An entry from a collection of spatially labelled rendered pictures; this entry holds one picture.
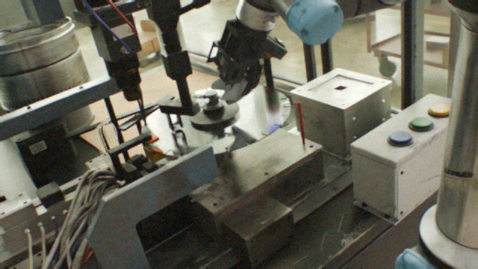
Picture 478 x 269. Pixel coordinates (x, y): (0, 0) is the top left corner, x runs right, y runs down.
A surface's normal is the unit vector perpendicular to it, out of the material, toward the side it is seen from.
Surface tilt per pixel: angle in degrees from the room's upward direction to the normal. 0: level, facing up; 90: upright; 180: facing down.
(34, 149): 90
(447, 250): 46
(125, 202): 90
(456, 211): 91
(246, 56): 32
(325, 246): 0
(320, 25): 117
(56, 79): 90
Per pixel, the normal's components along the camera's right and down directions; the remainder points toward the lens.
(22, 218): 0.61, 0.29
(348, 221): -0.17, -0.86
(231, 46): 0.58, 0.70
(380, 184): -0.78, 0.41
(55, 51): 0.79, 0.17
